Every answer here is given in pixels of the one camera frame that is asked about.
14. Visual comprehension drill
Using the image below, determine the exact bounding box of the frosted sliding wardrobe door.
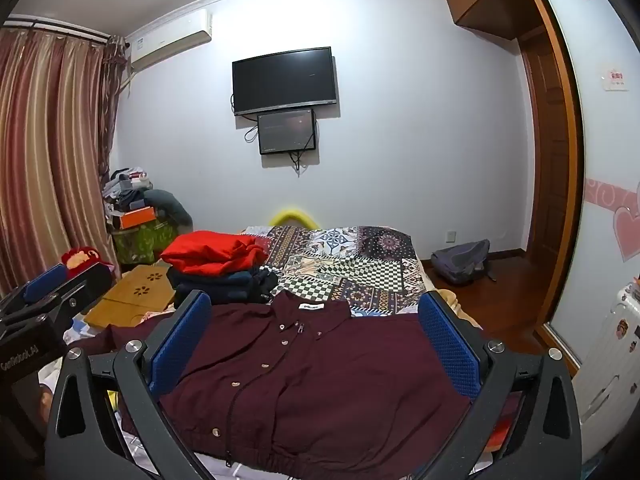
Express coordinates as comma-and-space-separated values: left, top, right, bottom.
520, 0, 640, 376

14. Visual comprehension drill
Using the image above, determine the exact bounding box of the green patterned bag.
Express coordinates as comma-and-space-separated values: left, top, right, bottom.
111, 220, 181, 266

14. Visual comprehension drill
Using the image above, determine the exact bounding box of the yellow curved object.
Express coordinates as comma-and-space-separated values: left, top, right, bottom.
270, 206, 321, 228

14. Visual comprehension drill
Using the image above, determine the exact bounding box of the orange box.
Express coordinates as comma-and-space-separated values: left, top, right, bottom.
117, 205, 158, 231

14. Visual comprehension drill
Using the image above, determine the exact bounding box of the red folded garment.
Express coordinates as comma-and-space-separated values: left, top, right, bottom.
160, 230, 271, 277

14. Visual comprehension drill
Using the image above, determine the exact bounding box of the brown wooden door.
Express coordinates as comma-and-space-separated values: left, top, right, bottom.
517, 25, 573, 256

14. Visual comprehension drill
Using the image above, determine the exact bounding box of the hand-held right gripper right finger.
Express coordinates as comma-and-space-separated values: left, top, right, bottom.
415, 290, 583, 480

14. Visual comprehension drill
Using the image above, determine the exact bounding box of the dark grey cushion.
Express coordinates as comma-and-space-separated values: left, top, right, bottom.
145, 189, 193, 228

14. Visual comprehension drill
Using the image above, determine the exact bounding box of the grey backpack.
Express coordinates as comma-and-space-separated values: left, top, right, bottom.
431, 240, 497, 286

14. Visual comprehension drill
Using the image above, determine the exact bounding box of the dark navy folded garment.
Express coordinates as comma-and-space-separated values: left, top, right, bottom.
166, 265, 280, 311

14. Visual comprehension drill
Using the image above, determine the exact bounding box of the maroon button shirt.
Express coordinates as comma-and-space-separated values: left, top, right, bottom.
70, 290, 506, 473

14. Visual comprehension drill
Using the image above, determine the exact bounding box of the small black wall monitor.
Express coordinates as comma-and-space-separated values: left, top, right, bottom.
257, 108, 318, 156

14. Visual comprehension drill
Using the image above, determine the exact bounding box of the red and white sticker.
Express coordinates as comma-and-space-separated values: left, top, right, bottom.
602, 66, 630, 92

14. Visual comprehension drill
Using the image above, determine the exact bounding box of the patchwork patterned bedspread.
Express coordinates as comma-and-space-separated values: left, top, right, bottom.
240, 224, 433, 318

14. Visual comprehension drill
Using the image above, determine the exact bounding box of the white suitcase with stickers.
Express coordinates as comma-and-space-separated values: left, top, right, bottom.
570, 275, 640, 461

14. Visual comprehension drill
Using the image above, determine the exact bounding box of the black wall television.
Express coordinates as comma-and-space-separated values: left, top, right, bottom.
231, 46, 337, 117

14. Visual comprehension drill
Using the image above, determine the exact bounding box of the white air conditioner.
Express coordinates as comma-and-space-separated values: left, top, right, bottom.
125, 8, 213, 72

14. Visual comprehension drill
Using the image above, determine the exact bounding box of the striped pink curtain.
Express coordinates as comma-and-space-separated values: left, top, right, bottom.
0, 25, 133, 296

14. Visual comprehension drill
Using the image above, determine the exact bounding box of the beige blanket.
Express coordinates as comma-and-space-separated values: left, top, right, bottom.
435, 287, 486, 331

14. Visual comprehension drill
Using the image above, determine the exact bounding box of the dark curtain rod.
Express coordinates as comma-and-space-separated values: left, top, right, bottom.
2, 17, 112, 44

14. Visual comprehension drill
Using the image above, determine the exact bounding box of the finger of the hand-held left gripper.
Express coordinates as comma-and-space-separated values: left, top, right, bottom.
62, 261, 115, 311
0, 262, 71, 318

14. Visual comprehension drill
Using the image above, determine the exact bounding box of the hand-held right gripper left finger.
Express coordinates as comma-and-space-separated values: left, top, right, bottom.
44, 290, 216, 480

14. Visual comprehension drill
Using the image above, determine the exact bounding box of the red plush toy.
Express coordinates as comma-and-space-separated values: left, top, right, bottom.
61, 246, 117, 278

